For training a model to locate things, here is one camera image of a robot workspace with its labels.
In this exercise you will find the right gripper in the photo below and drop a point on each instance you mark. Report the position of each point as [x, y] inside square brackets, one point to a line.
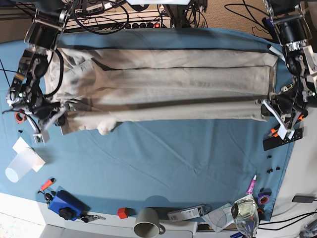
[43, 117]

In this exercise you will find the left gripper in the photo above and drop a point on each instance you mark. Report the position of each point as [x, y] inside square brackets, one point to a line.
[283, 104]

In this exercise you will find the beige T-shirt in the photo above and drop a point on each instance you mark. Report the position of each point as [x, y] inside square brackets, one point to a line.
[101, 88]

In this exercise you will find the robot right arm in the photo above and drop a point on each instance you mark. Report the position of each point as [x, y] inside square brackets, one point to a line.
[24, 95]

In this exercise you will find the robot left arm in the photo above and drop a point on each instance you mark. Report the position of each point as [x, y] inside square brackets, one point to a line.
[292, 31]

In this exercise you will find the orange utility knife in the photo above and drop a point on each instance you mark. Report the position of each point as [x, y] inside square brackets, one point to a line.
[286, 120]

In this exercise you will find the black remote control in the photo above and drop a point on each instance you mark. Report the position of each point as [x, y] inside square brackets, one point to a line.
[275, 142]

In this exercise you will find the green AA battery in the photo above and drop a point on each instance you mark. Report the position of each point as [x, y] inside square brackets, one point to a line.
[287, 88]

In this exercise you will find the red tape roll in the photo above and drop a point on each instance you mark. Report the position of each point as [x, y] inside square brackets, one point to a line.
[20, 117]

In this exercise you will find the white paper sheet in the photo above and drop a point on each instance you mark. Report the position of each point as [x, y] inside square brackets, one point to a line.
[22, 145]

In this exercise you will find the translucent plastic cup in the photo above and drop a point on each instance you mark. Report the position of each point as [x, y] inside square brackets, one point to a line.
[22, 163]

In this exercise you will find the orange marker pen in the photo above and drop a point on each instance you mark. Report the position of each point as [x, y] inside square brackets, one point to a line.
[46, 185]

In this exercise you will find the white marker pen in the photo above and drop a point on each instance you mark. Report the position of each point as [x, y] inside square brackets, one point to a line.
[275, 51]

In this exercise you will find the purple glue tube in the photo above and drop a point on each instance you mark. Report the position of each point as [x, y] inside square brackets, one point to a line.
[252, 185]

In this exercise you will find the purple tape roll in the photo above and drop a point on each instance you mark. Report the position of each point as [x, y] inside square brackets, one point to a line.
[263, 198]

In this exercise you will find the blue box with knob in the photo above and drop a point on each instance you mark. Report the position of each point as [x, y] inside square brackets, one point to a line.
[66, 206]

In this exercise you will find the black phone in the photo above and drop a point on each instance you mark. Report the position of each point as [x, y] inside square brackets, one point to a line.
[303, 199]

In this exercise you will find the metal keys with fob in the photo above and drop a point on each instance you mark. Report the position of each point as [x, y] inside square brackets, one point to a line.
[90, 218]

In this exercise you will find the clear wine glass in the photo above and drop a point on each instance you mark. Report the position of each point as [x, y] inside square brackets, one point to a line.
[245, 216]

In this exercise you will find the red cube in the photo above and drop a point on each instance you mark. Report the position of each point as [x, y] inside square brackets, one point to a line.
[123, 213]

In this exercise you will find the folded paper map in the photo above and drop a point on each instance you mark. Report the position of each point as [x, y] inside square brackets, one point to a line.
[219, 218]

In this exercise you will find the packaged tool blister pack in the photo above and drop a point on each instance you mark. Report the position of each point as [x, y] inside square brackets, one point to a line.
[189, 213]

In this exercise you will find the black power strip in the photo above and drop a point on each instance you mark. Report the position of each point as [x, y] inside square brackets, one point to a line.
[148, 25]

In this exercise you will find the grey ceramic mug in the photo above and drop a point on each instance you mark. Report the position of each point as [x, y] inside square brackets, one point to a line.
[147, 224]

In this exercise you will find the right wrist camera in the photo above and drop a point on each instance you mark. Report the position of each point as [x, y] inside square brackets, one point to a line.
[41, 137]

